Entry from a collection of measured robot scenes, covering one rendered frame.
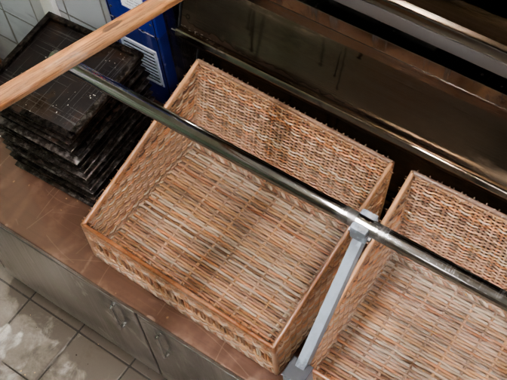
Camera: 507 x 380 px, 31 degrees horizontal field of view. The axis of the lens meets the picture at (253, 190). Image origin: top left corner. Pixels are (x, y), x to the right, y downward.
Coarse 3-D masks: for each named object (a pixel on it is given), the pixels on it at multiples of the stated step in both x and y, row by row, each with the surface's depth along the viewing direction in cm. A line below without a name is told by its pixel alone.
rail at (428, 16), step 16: (368, 0) 149; (384, 0) 147; (400, 0) 147; (400, 16) 148; (416, 16) 145; (432, 16) 145; (448, 32) 144; (464, 32) 143; (480, 48) 142; (496, 48) 141
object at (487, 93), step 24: (288, 0) 187; (312, 0) 185; (336, 24) 183; (360, 24) 180; (384, 24) 180; (384, 48) 180; (408, 48) 176; (432, 48) 176; (432, 72) 177; (456, 72) 172; (480, 72) 172; (480, 96) 173; (504, 96) 169
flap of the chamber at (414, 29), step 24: (336, 0) 153; (360, 0) 150; (408, 0) 151; (432, 0) 151; (456, 0) 152; (480, 0) 152; (504, 0) 153; (408, 24) 147; (480, 24) 148; (504, 24) 148; (456, 48) 145; (504, 72) 142
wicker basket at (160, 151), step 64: (192, 64) 223; (256, 128) 222; (320, 128) 209; (128, 192) 224; (192, 192) 233; (256, 192) 231; (384, 192) 208; (128, 256) 208; (192, 256) 223; (256, 256) 222; (320, 256) 220; (256, 320) 213
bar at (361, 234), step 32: (128, 96) 176; (192, 128) 171; (256, 160) 166; (288, 192) 164; (320, 192) 161; (352, 224) 158; (352, 256) 161; (416, 256) 154; (480, 288) 150; (320, 320) 165
